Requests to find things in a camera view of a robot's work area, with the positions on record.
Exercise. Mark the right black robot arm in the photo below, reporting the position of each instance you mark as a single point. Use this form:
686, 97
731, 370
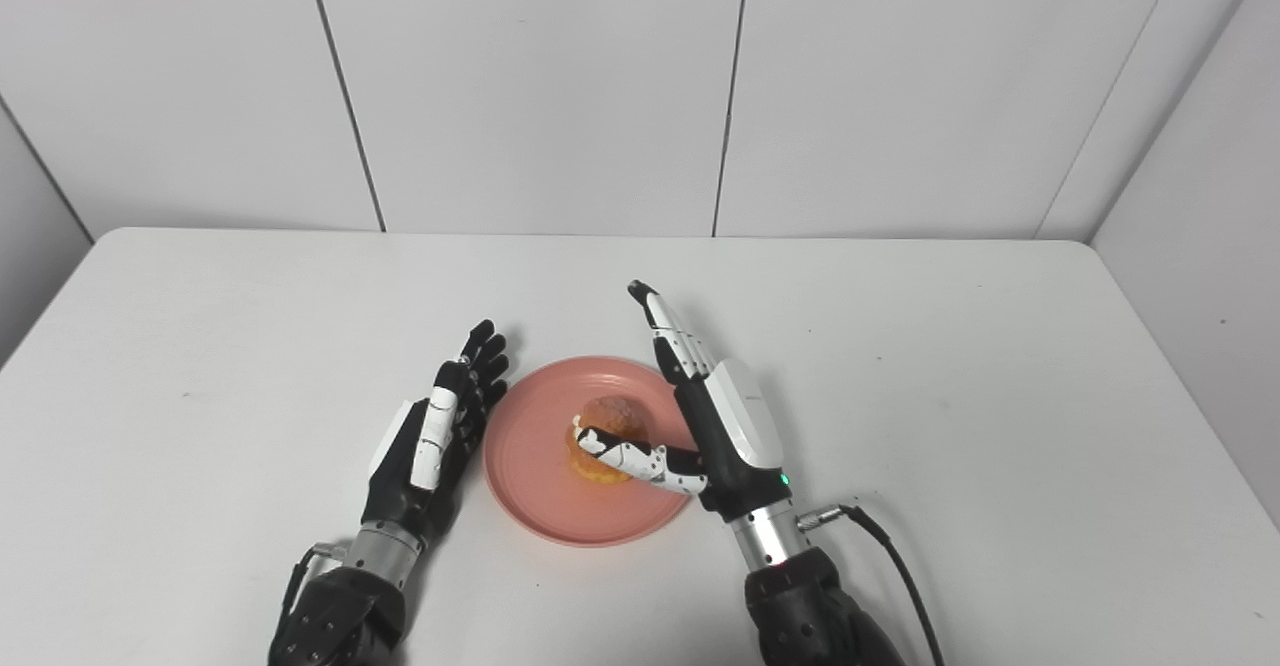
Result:
800, 596

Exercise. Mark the cream puff pastry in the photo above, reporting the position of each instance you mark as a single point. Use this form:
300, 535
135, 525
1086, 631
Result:
605, 426

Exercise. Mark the pink round plate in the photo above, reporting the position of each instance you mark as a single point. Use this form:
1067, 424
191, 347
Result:
530, 466

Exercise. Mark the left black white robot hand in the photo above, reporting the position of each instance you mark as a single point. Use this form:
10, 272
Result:
435, 446

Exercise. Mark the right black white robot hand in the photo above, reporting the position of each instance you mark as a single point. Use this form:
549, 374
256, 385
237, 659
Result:
725, 426

